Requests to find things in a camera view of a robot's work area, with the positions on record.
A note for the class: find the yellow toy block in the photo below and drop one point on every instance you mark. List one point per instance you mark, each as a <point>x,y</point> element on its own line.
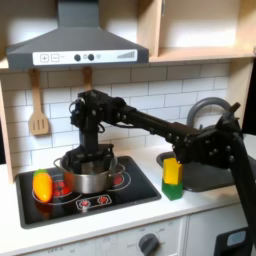
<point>172,171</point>

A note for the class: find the steel pot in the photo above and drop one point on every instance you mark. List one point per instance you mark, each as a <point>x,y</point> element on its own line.
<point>90,185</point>

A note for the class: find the orange toy carrot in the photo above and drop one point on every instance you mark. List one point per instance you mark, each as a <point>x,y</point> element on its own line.
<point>42,188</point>

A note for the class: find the black stove top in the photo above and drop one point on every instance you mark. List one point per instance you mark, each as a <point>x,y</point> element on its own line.
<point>140,190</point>

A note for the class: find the wooden spoon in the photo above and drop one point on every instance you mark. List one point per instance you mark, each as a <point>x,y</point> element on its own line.
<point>87,78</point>

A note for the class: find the wooden slotted spatula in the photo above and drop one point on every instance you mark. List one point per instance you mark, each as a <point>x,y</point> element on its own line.
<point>35,90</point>

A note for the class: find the green toy block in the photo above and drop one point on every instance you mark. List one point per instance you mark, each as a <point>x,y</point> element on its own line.
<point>172,192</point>

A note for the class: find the white oven front panel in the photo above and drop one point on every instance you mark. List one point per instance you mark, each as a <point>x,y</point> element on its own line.
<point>113,245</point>

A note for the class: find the grey oven knob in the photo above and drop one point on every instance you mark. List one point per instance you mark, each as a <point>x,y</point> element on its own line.
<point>148,245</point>

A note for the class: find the grey extractor hood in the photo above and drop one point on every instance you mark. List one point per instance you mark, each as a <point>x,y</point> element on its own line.
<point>76,43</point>

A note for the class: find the grey tap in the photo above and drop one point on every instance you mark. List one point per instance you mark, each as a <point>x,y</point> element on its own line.
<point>193,111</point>

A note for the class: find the grey sink basin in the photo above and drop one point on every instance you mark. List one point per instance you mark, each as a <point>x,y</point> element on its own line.
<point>203,176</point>

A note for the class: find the wooden shelf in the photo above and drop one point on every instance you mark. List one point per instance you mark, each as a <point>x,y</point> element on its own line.
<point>200,53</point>

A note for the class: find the wooden side post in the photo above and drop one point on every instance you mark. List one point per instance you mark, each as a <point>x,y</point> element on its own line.
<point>5,143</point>

